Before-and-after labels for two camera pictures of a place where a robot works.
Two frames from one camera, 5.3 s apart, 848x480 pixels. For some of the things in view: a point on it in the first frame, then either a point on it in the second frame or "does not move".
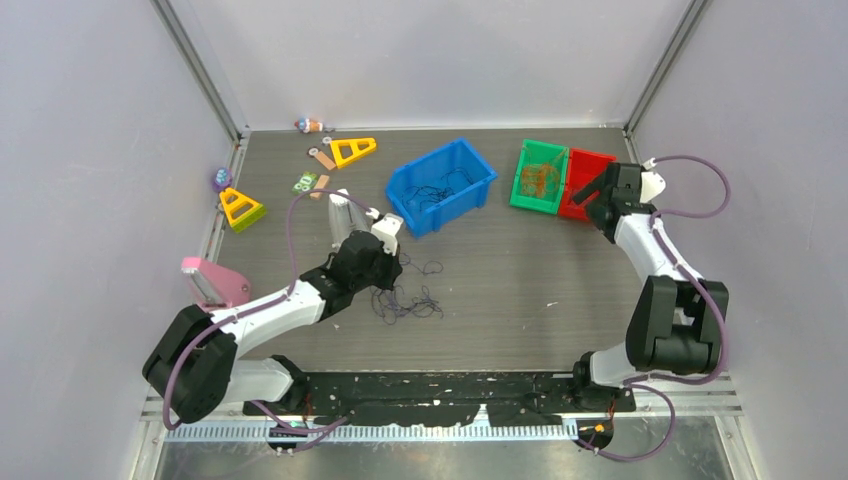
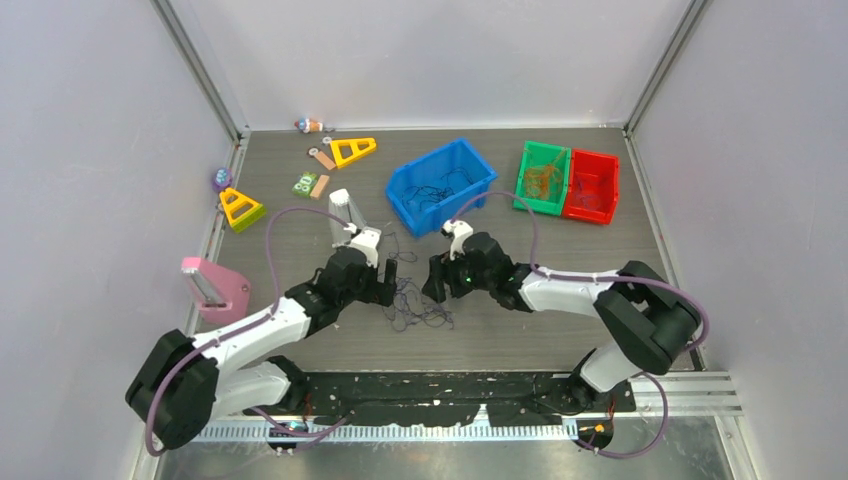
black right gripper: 593,214 to 441,268
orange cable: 540,180 does not move
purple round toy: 222,179 does not move
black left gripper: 393,268 does not move
